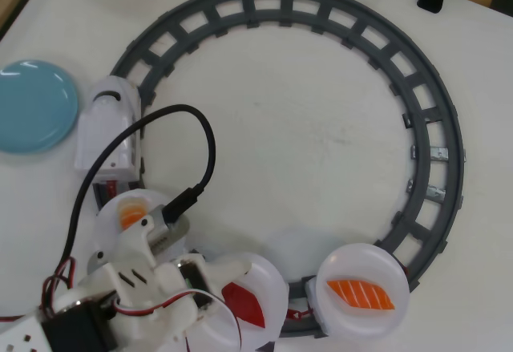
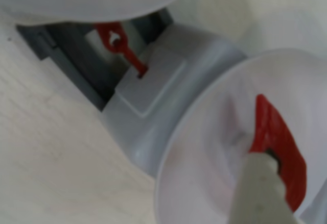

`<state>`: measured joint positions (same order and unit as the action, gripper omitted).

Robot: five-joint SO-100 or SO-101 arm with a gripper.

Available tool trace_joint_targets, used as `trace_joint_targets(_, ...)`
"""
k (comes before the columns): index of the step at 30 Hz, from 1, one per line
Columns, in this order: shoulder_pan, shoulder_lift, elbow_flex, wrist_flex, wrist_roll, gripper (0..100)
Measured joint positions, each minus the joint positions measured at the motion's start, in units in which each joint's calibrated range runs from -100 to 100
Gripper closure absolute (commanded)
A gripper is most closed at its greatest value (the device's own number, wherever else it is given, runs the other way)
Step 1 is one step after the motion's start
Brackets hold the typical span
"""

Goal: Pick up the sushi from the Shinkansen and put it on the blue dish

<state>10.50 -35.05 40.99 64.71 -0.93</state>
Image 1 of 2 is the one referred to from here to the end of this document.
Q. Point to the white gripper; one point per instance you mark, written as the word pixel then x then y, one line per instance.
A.
pixel 220 276

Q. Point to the small salmon sushi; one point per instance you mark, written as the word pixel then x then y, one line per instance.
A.
pixel 130 211

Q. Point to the red tuna sushi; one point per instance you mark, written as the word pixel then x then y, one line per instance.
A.
pixel 244 304

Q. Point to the white Shinkansen toy locomotive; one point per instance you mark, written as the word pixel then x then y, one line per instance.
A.
pixel 100 127

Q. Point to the large salmon sushi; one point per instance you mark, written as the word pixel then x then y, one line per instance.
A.
pixel 360 294

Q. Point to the blue round dish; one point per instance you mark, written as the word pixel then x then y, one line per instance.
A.
pixel 32 107

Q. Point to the white round plate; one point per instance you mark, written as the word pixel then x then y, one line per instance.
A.
pixel 269 280
pixel 360 260
pixel 108 215

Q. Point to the white toy train car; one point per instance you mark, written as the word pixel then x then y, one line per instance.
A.
pixel 312 292
pixel 110 191

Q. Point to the silver foil patch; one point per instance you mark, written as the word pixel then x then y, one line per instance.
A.
pixel 439 154
pixel 436 192

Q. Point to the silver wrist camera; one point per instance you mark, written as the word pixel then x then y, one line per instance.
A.
pixel 177 230

